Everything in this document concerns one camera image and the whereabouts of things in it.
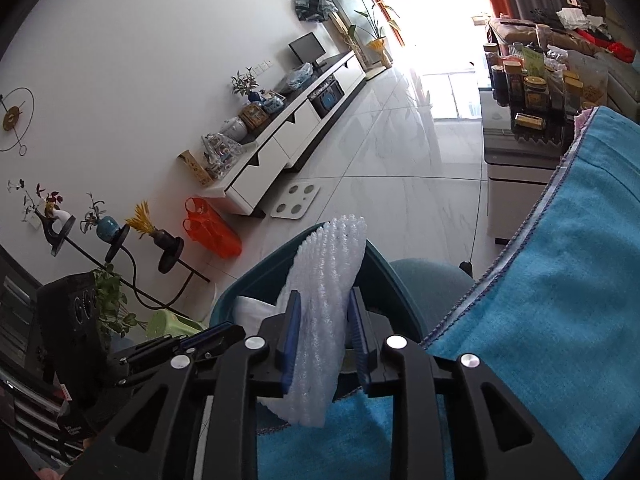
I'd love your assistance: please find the round metal wall clock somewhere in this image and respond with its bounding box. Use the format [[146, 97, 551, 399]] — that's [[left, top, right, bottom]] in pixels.
[[0, 87, 35, 156]]

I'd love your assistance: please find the clear plastic bag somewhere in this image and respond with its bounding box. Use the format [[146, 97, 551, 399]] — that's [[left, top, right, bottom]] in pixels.
[[285, 62, 315, 93]]

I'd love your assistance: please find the yellow patterned box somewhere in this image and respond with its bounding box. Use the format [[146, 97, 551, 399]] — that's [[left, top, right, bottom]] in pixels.
[[178, 150, 214, 187]]

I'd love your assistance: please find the blue floral blanket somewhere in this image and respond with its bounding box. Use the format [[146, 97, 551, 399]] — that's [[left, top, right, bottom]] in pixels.
[[255, 105, 640, 480]]

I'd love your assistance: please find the tall green potted plant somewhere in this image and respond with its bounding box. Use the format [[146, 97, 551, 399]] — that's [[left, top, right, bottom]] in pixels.
[[340, 0, 401, 68]]

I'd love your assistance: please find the green plastic stool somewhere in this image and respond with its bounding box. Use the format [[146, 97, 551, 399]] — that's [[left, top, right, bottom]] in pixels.
[[145, 308, 211, 341]]

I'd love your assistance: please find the dark vase with yellow flowers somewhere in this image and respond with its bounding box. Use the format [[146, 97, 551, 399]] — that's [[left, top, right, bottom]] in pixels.
[[124, 201, 173, 251]]

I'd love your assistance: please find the white foam wrap sheet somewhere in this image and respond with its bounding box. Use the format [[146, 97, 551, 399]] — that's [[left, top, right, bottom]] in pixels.
[[255, 215, 368, 428]]

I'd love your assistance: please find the blue vase with plant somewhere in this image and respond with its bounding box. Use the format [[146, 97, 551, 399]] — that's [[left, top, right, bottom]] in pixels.
[[80, 192, 121, 241]]

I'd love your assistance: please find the pile of clothes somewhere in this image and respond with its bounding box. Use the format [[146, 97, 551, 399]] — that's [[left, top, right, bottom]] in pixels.
[[530, 7, 640, 63]]

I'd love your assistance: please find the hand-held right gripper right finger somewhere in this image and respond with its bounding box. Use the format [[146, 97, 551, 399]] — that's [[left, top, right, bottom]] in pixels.
[[347, 287, 583, 480]]

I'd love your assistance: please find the wooden framed box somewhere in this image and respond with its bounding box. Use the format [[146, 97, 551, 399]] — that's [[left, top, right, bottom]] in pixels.
[[237, 102, 269, 129]]

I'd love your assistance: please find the clear bag of goods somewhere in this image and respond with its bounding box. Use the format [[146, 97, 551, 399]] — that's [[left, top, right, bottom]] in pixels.
[[201, 132, 247, 181]]

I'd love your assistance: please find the small plant in blue vase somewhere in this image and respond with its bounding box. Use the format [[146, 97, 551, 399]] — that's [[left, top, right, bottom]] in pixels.
[[231, 67, 263, 104]]

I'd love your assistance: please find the blue patterned hanging bag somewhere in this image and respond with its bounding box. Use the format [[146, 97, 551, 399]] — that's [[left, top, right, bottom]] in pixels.
[[295, 0, 339, 24]]

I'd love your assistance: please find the teal plastic bin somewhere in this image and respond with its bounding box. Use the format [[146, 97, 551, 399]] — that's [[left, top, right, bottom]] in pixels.
[[207, 225, 431, 401]]

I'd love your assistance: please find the white tv cabinet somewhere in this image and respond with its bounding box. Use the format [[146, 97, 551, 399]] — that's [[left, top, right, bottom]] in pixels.
[[200, 52, 368, 218]]

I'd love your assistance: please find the thin black cable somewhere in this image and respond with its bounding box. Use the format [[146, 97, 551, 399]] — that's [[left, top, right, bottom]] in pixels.
[[459, 175, 489, 277]]

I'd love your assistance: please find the white bathroom scale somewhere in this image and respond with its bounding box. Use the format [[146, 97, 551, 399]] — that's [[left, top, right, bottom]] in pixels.
[[270, 183, 321, 220]]

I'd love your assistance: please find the crumpled white tissue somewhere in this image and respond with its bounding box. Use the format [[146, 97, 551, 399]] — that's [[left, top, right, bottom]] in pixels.
[[232, 296, 278, 332]]

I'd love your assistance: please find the black monitor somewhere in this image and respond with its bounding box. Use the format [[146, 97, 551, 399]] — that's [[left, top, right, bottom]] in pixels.
[[288, 32, 326, 67]]

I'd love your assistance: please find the group of brown jars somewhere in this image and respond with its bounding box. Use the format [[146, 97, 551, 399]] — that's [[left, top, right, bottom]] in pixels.
[[482, 42, 596, 147]]

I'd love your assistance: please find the orange plastic bag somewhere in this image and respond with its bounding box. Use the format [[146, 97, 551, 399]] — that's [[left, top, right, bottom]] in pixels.
[[182, 196, 243, 260]]

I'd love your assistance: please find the blue grey chair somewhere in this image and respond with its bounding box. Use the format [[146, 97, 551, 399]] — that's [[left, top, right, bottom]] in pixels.
[[390, 258, 476, 342]]

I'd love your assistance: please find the dark glass coffee table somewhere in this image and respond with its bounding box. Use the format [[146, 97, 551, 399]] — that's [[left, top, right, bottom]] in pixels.
[[480, 87, 571, 248]]

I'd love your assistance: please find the green leafy houseplant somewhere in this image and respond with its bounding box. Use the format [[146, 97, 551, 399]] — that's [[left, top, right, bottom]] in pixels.
[[92, 265, 147, 342]]

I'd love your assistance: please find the black curved plant stand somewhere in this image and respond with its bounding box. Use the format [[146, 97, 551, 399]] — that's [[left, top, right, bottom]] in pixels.
[[42, 215, 211, 311]]

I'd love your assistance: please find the white vase with red flowers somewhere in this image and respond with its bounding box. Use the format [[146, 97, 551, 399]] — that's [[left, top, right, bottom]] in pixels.
[[7, 178, 68, 233]]

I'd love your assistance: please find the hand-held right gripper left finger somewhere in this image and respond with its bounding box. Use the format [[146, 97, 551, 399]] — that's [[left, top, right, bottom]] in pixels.
[[62, 290, 303, 480]]

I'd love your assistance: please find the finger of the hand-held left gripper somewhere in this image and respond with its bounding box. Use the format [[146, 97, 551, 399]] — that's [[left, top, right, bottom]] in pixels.
[[177, 322, 247, 357], [117, 337, 182, 386]]

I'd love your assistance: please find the grey corner sofa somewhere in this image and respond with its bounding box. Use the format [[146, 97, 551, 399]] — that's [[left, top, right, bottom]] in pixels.
[[487, 10, 640, 126]]

